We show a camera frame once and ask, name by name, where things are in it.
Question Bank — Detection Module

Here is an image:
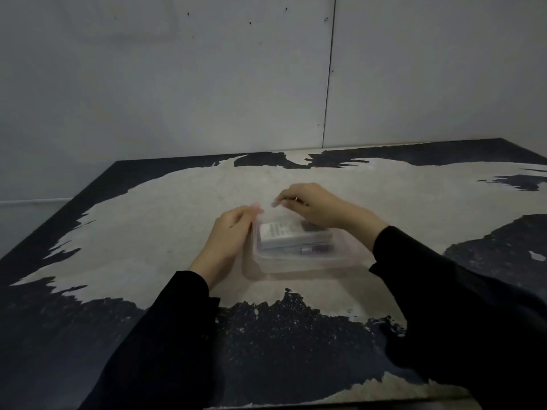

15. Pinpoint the person's right hand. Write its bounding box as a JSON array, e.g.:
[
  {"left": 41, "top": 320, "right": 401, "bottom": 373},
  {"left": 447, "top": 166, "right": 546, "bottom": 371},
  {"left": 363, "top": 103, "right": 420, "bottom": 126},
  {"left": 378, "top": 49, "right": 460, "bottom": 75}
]
[{"left": 272, "top": 183, "right": 372, "bottom": 232}]

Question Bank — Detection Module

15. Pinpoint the dark small tube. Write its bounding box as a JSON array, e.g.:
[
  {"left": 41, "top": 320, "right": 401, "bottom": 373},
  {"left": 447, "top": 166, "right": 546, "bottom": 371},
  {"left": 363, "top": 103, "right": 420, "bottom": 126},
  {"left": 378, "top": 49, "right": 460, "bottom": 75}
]
[{"left": 278, "top": 245, "right": 334, "bottom": 257}]

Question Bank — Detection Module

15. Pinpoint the clear plastic storage box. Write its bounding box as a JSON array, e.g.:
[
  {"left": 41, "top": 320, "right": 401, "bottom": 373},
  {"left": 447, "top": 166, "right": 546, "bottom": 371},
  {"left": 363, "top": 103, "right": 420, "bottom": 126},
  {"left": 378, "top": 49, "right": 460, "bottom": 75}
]
[{"left": 250, "top": 207, "right": 372, "bottom": 276}]

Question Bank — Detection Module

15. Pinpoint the person's left hand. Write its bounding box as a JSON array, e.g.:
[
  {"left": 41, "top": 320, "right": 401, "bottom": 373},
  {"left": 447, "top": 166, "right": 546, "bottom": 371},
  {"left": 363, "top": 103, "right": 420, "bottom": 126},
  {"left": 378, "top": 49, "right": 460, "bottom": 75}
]
[{"left": 201, "top": 203, "right": 264, "bottom": 269}]

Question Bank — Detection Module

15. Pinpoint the person's left forearm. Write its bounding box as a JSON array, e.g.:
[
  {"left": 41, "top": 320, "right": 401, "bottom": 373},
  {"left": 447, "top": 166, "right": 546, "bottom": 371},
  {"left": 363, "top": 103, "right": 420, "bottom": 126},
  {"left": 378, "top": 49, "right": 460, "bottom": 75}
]
[{"left": 79, "top": 252, "right": 240, "bottom": 410}]

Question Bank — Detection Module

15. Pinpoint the person's right forearm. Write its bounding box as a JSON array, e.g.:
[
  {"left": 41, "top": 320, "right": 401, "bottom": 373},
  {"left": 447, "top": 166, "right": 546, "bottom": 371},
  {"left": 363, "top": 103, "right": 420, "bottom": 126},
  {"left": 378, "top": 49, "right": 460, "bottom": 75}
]
[{"left": 342, "top": 211, "right": 547, "bottom": 410}]

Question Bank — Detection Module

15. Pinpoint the white labelled packet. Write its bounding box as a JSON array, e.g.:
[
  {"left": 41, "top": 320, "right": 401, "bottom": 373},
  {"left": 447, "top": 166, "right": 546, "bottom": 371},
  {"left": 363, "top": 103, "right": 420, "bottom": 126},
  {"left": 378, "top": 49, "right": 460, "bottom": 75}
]
[{"left": 259, "top": 220, "right": 333, "bottom": 251}]

